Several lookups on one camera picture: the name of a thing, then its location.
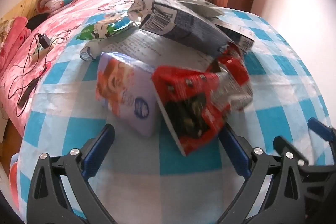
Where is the floral pillow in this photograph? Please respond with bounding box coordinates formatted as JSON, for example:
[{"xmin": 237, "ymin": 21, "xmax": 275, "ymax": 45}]
[{"xmin": 0, "ymin": 18, "xmax": 14, "ymax": 41}]

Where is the white text-printed packet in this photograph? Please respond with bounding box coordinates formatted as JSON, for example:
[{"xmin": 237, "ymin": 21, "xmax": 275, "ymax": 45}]
[{"xmin": 101, "ymin": 30, "xmax": 218, "ymax": 75}]

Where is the dark cloth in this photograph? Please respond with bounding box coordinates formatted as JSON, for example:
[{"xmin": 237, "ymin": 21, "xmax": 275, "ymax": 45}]
[{"xmin": 26, "ymin": 13, "xmax": 50, "ymax": 30}]

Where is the black phone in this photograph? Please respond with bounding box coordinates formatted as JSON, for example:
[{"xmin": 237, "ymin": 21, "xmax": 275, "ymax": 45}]
[{"xmin": 18, "ymin": 79, "xmax": 38, "ymax": 107}]

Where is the black white packet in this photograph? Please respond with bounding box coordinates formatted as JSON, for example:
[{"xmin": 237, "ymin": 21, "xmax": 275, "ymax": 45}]
[{"xmin": 210, "ymin": 17, "xmax": 255, "ymax": 52}]

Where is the pink printed blanket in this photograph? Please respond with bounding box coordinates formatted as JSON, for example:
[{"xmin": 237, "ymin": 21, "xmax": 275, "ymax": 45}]
[{"xmin": 0, "ymin": 0, "xmax": 184, "ymax": 132}]

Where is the pink folded blanket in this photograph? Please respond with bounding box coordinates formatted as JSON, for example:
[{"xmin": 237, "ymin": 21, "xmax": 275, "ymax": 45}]
[{"xmin": 0, "ymin": 17, "xmax": 32, "ymax": 71}]

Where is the white blue milk pouch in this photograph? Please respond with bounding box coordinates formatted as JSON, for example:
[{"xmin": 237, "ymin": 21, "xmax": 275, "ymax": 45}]
[{"xmin": 79, "ymin": 40, "xmax": 105, "ymax": 62}]

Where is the red snack packet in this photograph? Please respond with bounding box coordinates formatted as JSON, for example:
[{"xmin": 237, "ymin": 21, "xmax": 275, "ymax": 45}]
[{"xmin": 152, "ymin": 43, "xmax": 254, "ymax": 157}]

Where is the black charging cable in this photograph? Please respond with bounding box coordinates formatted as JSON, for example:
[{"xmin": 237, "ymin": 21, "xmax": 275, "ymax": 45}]
[{"xmin": 8, "ymin": 32, "xmax": 53, "ymax": 117}]

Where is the rolled colourful blanket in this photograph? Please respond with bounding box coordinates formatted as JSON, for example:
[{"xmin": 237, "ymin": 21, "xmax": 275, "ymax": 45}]
[{"xmin": 39, "ymin": 0, "xmax": 84, "ymax": 15}]

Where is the black charger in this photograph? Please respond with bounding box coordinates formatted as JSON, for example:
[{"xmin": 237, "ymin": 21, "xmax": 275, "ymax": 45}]
[{"xmin": 37, "ymin": 33, "xmax": 51, "ymax": 48}]

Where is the green snack packet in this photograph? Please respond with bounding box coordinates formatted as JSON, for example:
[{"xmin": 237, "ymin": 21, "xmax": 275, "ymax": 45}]
[{"xmin": 76, "ymin": 10, "xmax": 137, "ymax": 42}]

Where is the dark blue snack bag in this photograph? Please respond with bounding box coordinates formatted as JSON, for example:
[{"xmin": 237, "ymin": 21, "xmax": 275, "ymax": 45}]
[{"xmin": 138, "ymin": 0, "xmax": 235, "ymax": 58}]

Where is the blue white checked tablecloth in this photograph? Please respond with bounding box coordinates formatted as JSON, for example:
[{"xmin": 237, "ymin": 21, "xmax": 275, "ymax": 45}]
[{"xmin": 10, "ymin": 7, "xmax": 334, "ymax": 224}]

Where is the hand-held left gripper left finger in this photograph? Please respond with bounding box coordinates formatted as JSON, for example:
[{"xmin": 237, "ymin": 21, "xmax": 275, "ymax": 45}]
[{"xmin": 28, "ymin": 124, "xmax": 116, "ymax": 224}]

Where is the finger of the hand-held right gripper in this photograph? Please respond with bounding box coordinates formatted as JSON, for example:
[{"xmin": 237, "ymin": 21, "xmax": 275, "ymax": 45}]
[
  {"xmin": 307, "ymin": 117, "xmax": 336, "ymax": 147},
  {"xmin": 273, "ymin": 135, "xmax": 336, "ymax": 182}
]

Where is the white blue wrapper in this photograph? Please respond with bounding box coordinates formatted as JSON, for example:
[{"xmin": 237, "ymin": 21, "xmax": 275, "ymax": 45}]
[{"xmin": 127, "ymin": 0, "xmax": 149, "ymax": 26}]

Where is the yellow headboard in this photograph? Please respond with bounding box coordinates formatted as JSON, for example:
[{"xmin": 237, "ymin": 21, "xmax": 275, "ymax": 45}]
[{"xmin": 0, "ymin": 0, "xmax": 59, "ymax": 21}]

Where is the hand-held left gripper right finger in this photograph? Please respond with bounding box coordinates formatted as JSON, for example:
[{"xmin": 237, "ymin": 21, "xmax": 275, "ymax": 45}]
[{"xmin": 219, "ymin": 126, "xmax": 307, "ymax": 224}]

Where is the white power strip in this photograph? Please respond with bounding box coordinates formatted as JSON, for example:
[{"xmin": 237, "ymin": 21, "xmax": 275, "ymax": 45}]
[{"xmin": 31, "ymin": 43, "xmax": 54, "ymax": 60}]

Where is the thin earphone cable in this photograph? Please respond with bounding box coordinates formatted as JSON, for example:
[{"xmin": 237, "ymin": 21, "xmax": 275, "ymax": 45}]
[{"xmin": 47, "ymin": 21, "xmax": 84, "ymax": 44}]

